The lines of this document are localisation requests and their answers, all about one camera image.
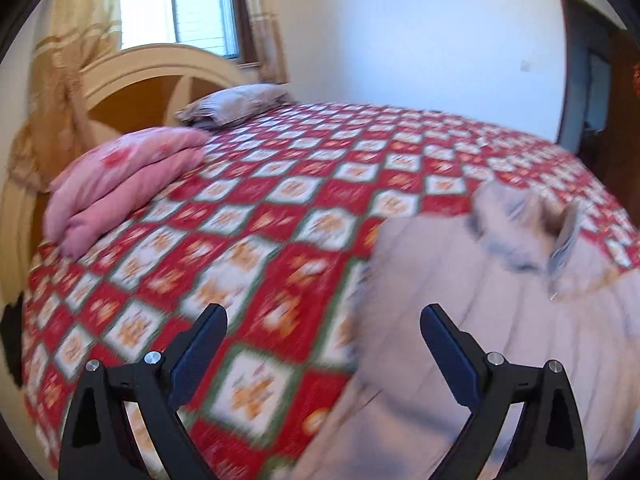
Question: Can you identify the light grey puffer jacket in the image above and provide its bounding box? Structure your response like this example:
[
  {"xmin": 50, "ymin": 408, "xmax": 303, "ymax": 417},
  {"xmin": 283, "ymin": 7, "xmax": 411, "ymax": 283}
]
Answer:
[{"xmin": 292, "ymin": 182, "xmax": 639, "ymax": 479}]

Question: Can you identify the folded pink blanket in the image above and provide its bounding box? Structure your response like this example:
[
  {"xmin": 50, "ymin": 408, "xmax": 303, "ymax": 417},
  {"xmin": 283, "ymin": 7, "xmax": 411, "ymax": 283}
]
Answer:
[{"xmin": 43, "ymin": 127, "xmax": 209, "ymax": 259}]

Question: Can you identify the red patchwork bear quilt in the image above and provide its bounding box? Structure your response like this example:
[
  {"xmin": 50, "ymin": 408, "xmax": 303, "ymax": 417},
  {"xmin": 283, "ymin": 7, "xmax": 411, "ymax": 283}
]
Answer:
[{"xmin": 23, "ymin": 104, "xmax": 639, "ymax": 479}]

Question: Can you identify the brown wooden door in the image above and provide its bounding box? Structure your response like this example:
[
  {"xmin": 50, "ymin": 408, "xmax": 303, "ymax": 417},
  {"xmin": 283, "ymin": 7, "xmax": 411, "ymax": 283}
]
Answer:
[{"xmin": 600, "ymin": 30, "xmax": 639, "ymax": 205}]

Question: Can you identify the striped grey pillow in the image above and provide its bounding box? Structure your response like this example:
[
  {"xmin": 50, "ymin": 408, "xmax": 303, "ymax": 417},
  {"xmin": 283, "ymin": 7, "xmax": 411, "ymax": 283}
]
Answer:
[{"xmin": 175, "ymin": 84, "xmax": 294, "ymax": 131}]

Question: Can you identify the cream wooden headboard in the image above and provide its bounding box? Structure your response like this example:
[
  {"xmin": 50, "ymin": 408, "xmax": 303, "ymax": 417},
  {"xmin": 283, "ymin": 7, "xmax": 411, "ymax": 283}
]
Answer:
[{"xmin": 1, "ymin": 44, "xmax": 250, "ymax": 304}]

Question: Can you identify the yellow right curtain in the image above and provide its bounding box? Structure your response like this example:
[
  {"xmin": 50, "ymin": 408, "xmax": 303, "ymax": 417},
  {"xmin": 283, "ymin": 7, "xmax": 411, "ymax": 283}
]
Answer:
[{"xmin": 245, "ymin": 0, "xmax": 288, "ymax": 84}]

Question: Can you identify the yellow curtain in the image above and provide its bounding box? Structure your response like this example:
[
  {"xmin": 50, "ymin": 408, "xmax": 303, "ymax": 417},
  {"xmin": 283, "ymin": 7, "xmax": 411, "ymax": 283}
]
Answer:
[
  {"xmin": 8, "ymin": 0, "xmax": 122, "ymax": 192},
  {"xmin": 245, "ymin": 0, "xmax": 288, "ymax": 84}
]

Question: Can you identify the yellow left curtain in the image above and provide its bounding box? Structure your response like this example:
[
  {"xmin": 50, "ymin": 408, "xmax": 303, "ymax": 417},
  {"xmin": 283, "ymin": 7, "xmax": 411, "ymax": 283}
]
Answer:
[{"xmin": 8, "ymin": 0, "xmax": 122, "ymax": 192}]

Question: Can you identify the dark brown door frame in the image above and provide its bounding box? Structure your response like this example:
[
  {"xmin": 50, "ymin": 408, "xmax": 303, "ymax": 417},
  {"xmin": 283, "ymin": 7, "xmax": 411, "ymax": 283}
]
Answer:
[{"xmin": 558, "ymin": 0, "xmax": 620, "ymax": 154}]

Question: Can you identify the window with metal frame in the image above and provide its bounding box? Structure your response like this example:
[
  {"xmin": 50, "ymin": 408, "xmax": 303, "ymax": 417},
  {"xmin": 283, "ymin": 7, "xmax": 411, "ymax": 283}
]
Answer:
[{"xmin": 119, "ymin": 0, "xmax": 240, "ymax": 58}]

